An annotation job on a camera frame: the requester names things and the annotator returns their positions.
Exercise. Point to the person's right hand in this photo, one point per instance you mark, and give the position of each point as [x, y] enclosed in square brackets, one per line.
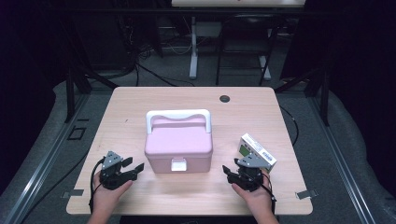
[260, 199]

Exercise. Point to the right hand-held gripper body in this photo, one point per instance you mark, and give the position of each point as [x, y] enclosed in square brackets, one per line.
[249, 179]

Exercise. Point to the person's left hand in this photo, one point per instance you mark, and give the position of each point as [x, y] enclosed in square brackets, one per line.
[106, 199]

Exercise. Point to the short white desk leg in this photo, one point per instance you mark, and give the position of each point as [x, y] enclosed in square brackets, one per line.
[265, 70]

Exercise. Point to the long white desk leg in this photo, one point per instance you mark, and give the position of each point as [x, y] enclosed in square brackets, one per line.
[193, 56]

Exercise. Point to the black horizontal frame bar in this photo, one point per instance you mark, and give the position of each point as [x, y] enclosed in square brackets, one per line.
[155, 11]

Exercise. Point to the black metal chair frame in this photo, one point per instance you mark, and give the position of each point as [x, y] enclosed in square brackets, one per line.
[219, 62]

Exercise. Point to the grey tape strip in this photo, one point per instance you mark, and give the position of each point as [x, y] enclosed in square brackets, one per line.
[73, 193]
[306, 194]

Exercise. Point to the white green medicine box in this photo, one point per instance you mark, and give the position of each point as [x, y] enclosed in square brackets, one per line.
[260, 149]

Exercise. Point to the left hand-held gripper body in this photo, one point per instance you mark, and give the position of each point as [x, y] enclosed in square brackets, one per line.
[112, 177]

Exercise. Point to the metal floor rail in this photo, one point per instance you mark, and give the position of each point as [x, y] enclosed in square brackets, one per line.
[342, 168]
[46, 161]

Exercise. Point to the round grey table grommet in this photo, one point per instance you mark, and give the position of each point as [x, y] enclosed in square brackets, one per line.
[224, 99]

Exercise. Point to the black metal stand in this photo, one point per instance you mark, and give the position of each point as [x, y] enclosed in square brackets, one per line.
[70, 93]
[324, 99]

